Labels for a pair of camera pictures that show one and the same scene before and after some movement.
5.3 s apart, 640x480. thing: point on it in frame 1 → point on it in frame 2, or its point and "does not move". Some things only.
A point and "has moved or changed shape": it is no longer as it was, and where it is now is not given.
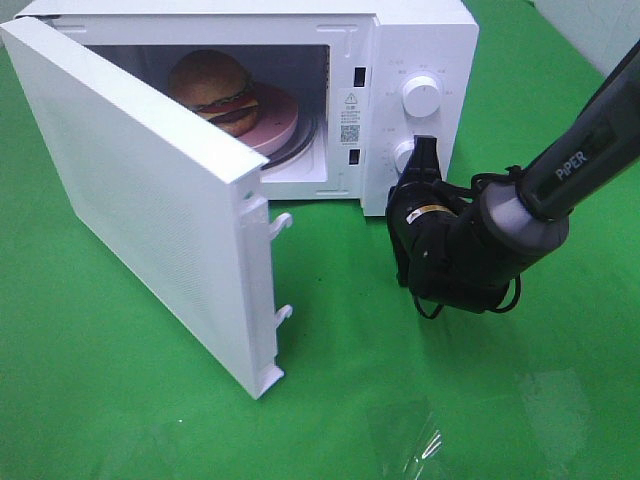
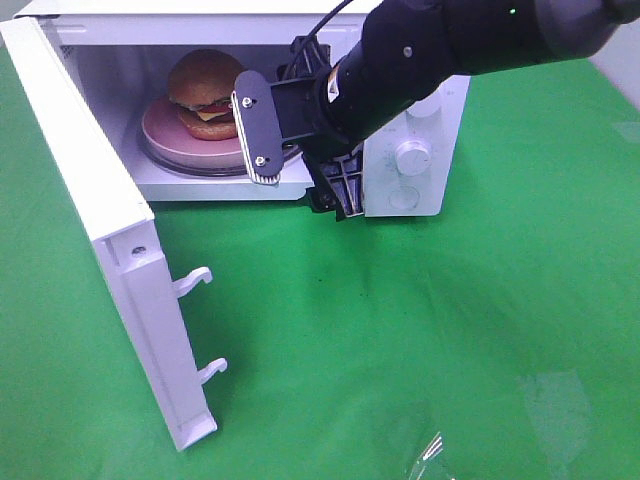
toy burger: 217,88 does not move
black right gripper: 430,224 → 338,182
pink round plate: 276,121 has moved or changed shape
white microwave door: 174,188 → 121,222
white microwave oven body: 330,93 does not move
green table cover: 101,380 does not move
